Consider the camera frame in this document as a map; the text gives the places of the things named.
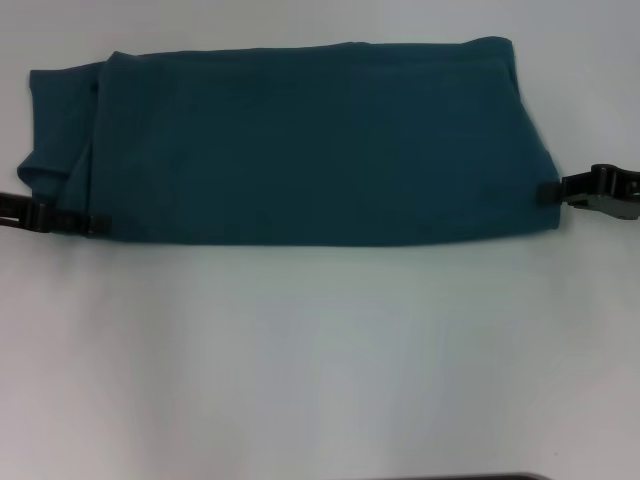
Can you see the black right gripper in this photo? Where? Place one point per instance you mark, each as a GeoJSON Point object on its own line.
{"type": "Point", "coordinates": [631, 197]}

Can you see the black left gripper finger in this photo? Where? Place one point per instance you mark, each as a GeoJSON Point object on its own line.
{"type": "Point", "coordinates": [55, 217]}

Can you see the dark flat edge object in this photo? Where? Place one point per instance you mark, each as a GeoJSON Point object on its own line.
{"type": "Point", "coordinates": [495, 477]}

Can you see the teal t-shirt with cream lettering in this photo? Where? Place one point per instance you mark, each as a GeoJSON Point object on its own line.
{"type": "Point", "coordinates": [300, 150]}

